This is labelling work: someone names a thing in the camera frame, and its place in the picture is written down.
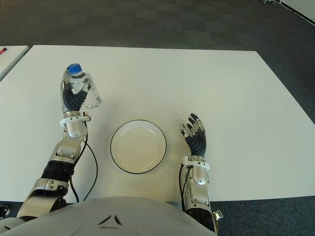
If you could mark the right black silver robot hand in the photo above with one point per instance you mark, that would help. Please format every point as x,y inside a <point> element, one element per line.
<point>198,143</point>

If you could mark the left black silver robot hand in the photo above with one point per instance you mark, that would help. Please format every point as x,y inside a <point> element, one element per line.
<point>71,100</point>

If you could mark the clear water bottle blue cap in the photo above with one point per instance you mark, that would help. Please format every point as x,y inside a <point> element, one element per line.
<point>73,68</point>

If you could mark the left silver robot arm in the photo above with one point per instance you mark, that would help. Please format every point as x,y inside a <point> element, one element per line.
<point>73,127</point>

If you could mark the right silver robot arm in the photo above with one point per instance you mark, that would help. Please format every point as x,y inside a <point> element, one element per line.
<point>200,175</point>

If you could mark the white plate black rim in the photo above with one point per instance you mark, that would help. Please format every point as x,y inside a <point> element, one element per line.
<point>137,147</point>

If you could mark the white side table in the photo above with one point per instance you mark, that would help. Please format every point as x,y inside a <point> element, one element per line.
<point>12,59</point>

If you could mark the silver metal clip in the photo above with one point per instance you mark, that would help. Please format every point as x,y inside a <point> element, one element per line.
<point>218,215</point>

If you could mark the red marker pen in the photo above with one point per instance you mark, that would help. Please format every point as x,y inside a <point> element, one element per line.
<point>3,51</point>

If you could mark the grey robot torso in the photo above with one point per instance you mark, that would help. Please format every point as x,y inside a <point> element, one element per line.
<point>110,216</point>

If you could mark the black robot foot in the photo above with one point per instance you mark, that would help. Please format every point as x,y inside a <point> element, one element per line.
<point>4,211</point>

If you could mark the metal chair base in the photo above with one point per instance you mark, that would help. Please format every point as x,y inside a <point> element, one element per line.
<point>267,1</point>

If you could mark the white wall panel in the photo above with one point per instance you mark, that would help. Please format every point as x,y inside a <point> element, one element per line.
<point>302,9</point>

